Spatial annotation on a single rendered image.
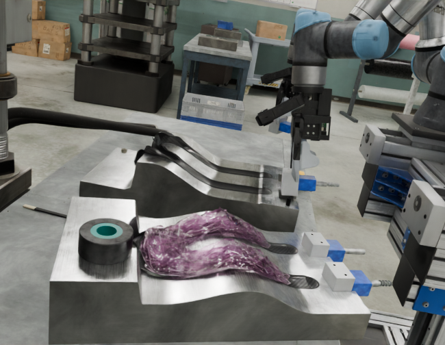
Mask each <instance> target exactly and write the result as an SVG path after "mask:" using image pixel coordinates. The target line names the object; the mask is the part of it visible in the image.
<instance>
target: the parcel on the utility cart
mask: <svg viewBox="0 0 445 345"><path fill-rule="evenodd" d="M287 27H288V26H287V25H281V24H277V23H271V22H268V21H257V30H256V34H255V36H257V37H262V38H270V39H275V40H283V41H285V35H286V31H287Z"/></svg>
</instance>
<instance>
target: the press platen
mask: <svg viewBox="0 0 445 345"><path fill-rule="evenodd" d="M16 95H17V77H16V76H15V75H14V74H13V73H10V72H9V71H7V73H5V74H0V101H5V100H8V99H12V98H14V97H15V96H16Z"/></svg>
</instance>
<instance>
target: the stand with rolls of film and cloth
mask: <svg viewBox="0 0 445 345"><path fill-rule="evenodd" d="M419 39H420V36H416V35H411V34H408V35H406V36H405V37H404V38H403V39H402V41H401V42H400V45H399V48H400V49H408V50H413V51H415V44H416V43H417V42H418V41H419ZM363 71H365V73H366V74H371V75H380V76H385V77H394V78H399V79H408V80H414V78H413V77H411V76H412V73H413V72H412V71H411V61H410V60H402V59H396V58H392V57H387V58H385V59H382V60H374V59H371V60H361V62H360V65H359V70H358V73H357V78H356V81H355V85H354V88H353V93H352V96H351V101H350V103H349V107H348V111H347V113H346V112H344V111H340V114H341V115H343V116H345V117H346V118H347V119H349V120H351V121H353V122H354V123H358V120H357V119H356V118H354V117H352V116H351V114H352V111H353V107H354V104H355V99H356V96H357V92H358V95H359V97H360V98H365V99H374V100H380V101H390V102H396V103H406V102H407V99H408V96H409V92H410V91H405V90H395V89H390V88H380V87H375V86H365V85H362V86H360V88H359V84H360V81H361V76H362V73H363ZM427 95H428V94H425V93H420V92H417V93H416V97H415V100H414V104H413V105H422V103H423V102H424V100H425V99H426V97H427Z"/></svg>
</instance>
